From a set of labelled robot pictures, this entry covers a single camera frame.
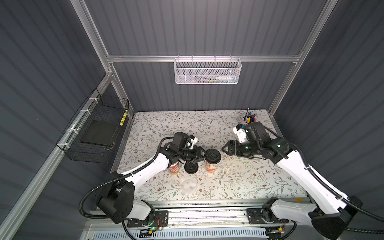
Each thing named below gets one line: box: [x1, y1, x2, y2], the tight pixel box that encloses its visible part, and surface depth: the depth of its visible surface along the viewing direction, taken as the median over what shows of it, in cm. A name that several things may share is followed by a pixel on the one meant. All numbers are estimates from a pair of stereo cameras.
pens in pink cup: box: [243, 107, 257, 124], surface depth 101 cm
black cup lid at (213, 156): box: [204, 148, 222, 165], surface depth 77 cm
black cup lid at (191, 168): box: [184, 162, 199, 175], surface depth 91 cm
